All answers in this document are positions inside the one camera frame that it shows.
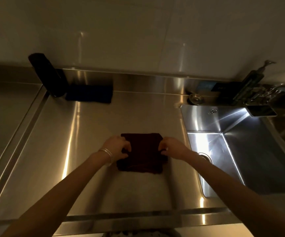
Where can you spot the dark red cloth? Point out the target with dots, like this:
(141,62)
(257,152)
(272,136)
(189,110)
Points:
(143,153)

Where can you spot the black box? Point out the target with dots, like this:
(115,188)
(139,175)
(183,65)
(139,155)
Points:
(227,92)

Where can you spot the person's left hand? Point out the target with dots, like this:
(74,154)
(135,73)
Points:
(114,146)

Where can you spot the person's left fingers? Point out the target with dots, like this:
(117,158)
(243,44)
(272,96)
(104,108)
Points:
(127,148)

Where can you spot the person's left forearm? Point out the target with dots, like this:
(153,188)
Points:
(58,194)

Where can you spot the dark pump soap bottle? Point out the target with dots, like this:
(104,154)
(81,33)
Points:
(250,83)

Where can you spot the person's right hand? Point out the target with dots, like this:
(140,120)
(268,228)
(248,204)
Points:
(175,149)

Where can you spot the stainless steel sink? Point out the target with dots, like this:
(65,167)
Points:
(241,150)

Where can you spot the black bottle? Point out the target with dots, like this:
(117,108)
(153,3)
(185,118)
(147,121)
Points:
(49,75)

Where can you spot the person's right forearm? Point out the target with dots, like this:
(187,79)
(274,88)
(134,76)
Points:
(243,199)

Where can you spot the dark blue folded cloth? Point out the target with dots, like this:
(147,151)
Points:
(89,92)

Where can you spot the person's right fingers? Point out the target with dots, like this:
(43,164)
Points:
(164,148)

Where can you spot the blue sponge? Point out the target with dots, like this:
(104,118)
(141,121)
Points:
(205,87)

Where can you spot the chrome faucet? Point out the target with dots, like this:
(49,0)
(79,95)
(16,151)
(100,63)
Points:
(268,101)

